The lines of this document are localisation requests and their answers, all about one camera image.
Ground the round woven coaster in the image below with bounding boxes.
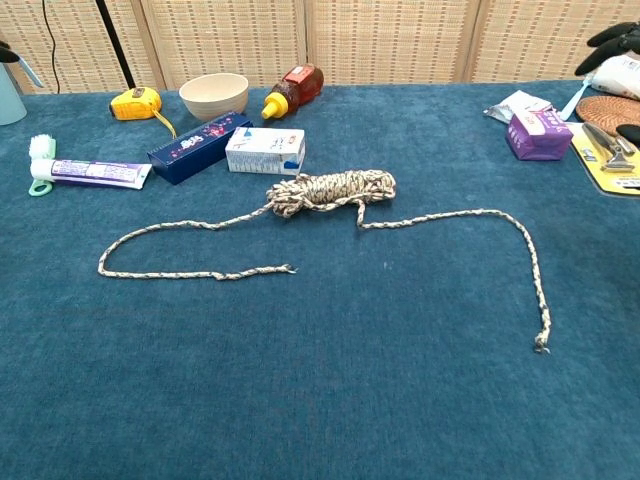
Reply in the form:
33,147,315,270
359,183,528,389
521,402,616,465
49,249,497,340
575,95,640,137

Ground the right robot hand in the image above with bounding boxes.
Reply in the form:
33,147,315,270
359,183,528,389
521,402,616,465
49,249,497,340
574,21,640,149

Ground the green white brush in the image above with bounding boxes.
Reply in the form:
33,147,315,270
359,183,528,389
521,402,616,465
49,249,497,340
28,134,58,197

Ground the beige bowl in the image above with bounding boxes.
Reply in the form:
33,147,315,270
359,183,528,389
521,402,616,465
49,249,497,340
178,72,250,123

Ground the white blue carton box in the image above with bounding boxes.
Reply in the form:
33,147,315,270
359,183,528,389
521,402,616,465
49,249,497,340
224,126,307,175

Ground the yellow tape measure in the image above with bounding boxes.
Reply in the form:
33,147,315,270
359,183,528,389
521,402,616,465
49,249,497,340
109,86,179,140

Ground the thin black hanging cable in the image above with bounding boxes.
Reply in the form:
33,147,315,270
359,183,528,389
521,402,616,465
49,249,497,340
42,0,61,95

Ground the light blue toothbrush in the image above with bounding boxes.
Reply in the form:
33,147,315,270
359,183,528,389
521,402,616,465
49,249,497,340
558,73,596,122

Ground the blue carpet table cover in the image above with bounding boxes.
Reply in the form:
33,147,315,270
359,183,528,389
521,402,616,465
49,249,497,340
0,79,640,480

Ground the silver snack packet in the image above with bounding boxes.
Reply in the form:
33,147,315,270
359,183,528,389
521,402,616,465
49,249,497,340
482,90,554,125

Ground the white speckled rope bundle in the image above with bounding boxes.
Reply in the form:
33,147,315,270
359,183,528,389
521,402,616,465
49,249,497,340
97,169,553,355

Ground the dark blue toothpaste box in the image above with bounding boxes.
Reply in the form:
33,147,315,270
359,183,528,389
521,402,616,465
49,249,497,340
147,111,255,186

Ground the razor in yellow pack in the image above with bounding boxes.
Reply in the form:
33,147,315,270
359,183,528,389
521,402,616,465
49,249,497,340
569,121,640,196

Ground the black tripod stand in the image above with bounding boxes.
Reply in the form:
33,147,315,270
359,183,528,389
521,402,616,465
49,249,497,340
94,0,137,90

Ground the bamboo folding screen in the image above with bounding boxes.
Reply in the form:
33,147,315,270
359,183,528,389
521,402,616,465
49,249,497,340
0,0,640,95

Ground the honey bottle yellow cap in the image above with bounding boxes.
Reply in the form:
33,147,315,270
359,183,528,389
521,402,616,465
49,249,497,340
261,63,325,120

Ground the light blue plastic pitcher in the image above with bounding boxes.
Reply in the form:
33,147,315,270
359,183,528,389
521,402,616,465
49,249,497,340
0,49,45,126

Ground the white purple toothpaste tube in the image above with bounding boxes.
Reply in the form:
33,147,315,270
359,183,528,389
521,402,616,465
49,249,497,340
29,158,153,191

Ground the purple small box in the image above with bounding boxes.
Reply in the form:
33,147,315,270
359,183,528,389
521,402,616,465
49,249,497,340
505,109,575,162

